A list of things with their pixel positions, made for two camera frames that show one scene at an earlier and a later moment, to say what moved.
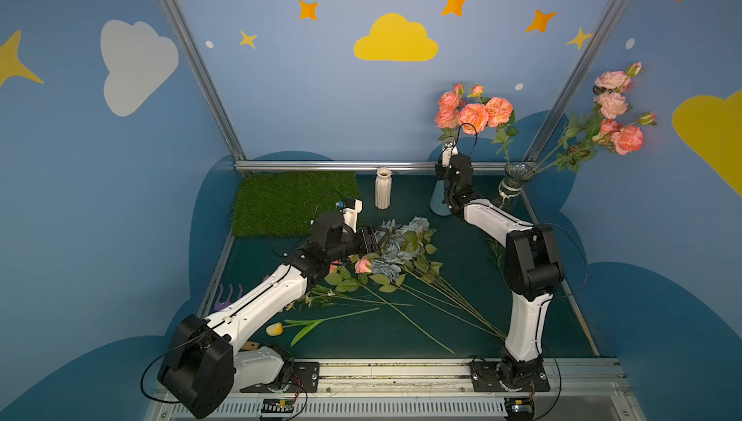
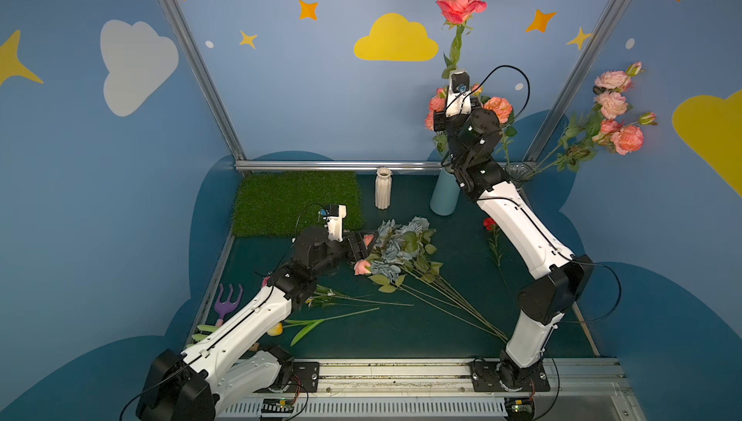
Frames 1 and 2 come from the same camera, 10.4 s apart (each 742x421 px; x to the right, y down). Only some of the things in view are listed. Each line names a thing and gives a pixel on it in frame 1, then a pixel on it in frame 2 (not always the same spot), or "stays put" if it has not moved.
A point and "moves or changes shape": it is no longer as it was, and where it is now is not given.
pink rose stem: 624,139 stays put
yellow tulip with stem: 276,328 stays put
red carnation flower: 496,249 stays put
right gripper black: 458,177 to 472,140
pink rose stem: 447,116 moves or changes shape
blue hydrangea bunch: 405,248 stays put
